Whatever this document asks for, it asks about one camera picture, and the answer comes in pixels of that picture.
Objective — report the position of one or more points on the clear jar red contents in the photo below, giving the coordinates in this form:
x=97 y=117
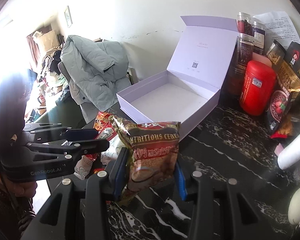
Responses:
x=244 y=23

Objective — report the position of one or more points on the printed white paper sheet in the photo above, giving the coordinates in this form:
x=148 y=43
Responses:
x=279 y=27

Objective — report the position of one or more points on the red cartoon couple snack bag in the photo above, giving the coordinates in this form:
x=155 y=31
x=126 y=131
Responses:
x=102 y=119

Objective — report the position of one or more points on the red ketchup sachet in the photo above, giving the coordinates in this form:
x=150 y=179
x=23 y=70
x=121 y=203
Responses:
x=108 y=133

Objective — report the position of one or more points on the small distant wall picture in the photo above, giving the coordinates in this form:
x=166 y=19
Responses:
x=67 y=16

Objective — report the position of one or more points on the brown nutritious cereal packet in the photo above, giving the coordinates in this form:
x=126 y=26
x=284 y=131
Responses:
x=153 y=151

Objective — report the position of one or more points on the white ceramic mug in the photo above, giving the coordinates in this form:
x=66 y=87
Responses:
x=294 y=209

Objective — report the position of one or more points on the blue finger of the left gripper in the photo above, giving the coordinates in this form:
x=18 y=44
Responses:
x=72 y=149
x=80 y=132

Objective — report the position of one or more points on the white patterned snack bag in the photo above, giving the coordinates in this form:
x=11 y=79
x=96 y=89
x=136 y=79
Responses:
x=113 y=151
x=84 y=165

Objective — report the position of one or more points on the grey-green puffer jacket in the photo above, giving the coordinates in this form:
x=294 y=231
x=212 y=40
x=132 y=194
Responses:
x=98 y=69

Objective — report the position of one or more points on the clear jar purple label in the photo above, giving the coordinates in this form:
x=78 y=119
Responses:
x=259 y=34

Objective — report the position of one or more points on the red cylindrical tin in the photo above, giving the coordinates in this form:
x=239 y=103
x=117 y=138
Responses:
x=259 y=81

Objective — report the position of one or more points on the person's left hand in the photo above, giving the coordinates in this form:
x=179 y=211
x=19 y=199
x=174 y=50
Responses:
x=27 y=190

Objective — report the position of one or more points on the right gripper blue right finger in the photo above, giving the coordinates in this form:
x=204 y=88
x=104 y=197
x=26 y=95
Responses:
x=192 y=185

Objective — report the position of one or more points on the tall dark clear jar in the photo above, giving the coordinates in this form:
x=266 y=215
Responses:
x=243 y=53

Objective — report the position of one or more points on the black gold oats bag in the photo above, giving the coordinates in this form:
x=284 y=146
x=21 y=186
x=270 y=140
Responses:
x=283 y=113

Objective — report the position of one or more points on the lavender open gift box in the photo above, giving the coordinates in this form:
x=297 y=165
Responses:
x=189 y=89

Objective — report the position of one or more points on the white paper roll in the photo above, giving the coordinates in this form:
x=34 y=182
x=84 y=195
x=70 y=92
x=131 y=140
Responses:
x=289 y=155

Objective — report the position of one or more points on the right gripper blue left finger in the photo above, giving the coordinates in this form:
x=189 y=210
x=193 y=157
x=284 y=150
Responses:
x=108 y=184

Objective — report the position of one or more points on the small dark snack jar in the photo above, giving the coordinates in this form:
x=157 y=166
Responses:
x=276 y=52

